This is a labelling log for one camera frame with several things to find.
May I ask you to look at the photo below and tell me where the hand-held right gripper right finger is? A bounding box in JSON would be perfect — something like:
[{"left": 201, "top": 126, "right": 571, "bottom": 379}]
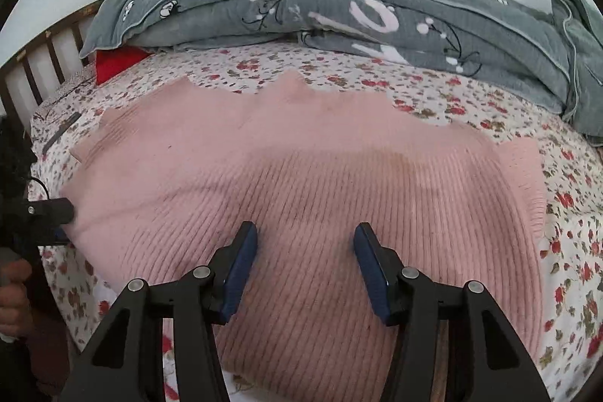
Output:
[{"left": 354, "top": 222, "right": 552, "bottom": 402}]

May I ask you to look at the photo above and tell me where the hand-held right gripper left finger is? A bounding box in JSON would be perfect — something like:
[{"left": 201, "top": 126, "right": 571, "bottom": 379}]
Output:
[{"left": 59, "top": 220, "right": 259, "bottom": 402}]

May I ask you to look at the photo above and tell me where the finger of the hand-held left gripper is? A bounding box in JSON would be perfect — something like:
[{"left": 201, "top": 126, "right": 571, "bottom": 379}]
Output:
[
  {"left": 23, "top": 196, "right": 76, "bottom": 225},
  {"left": 40, "top": 229, "right": 71, "bottom": 248}
]

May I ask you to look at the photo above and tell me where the pink knit sweater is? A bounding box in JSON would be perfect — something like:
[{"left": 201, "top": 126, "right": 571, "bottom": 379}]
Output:
[{"left": 61, "top": 70, "right": 549, "bottom": 402}]

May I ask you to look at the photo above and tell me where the person's left forearm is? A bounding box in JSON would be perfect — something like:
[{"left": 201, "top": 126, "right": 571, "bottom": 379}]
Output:
[{"left": 0, "top": 312, "right": 72, "bottom": 402}]

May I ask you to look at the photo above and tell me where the person's left hand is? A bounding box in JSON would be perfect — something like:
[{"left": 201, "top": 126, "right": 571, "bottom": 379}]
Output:
[{"left": 0, "top": 260, "right": 35, "bottom": 342}]

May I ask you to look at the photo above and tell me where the dark grey flat bar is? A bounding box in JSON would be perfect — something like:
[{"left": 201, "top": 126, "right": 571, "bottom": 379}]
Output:
[{"left": 41, "top": 112, "right": 82, "bottom": 155}]

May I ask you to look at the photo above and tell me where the red pillow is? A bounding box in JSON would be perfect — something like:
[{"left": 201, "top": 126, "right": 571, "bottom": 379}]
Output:
[{"left": 94, "top": 46, "right": 154, "bottom": 86}]

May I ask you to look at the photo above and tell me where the wooden slatted headboard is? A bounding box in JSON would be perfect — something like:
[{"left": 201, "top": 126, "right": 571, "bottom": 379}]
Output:
[{"left": 0, "top": 0, "right": 109, "bottom": 134}]

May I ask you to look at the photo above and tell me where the floral bed sheet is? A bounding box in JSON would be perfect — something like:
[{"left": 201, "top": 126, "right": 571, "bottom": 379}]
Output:
[{"left": 29, "top": 41, "right": 603, "bottom": 402}]

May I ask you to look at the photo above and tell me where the grey printed blanket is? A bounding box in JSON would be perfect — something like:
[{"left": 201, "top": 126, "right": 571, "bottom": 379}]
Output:
[{"left": 78, "top": 0, "right": 603, "bottom": 144}]

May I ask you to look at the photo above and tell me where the thin black cable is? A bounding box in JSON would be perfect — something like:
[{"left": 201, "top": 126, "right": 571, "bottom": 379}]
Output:
[{"left": 43, "top": 70, "right": 97, "bottom": 121}]

